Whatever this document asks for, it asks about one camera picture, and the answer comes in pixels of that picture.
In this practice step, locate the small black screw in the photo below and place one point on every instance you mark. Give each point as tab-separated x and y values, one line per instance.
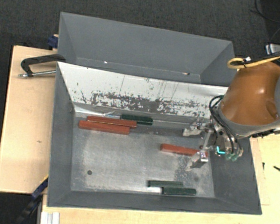
277	169

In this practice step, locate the grey metal bin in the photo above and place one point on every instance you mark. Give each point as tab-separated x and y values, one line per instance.
124	157

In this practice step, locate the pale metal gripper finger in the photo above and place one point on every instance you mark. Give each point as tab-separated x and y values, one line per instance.
192	131
201	159

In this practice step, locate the pale wood board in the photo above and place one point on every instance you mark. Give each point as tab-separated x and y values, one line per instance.
26	121

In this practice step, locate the red-brown flat block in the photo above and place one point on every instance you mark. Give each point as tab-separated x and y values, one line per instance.
103	127
178	149
111	121

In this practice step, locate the dark green flat block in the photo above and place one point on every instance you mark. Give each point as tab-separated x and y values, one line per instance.
164	183
178	191
136	119

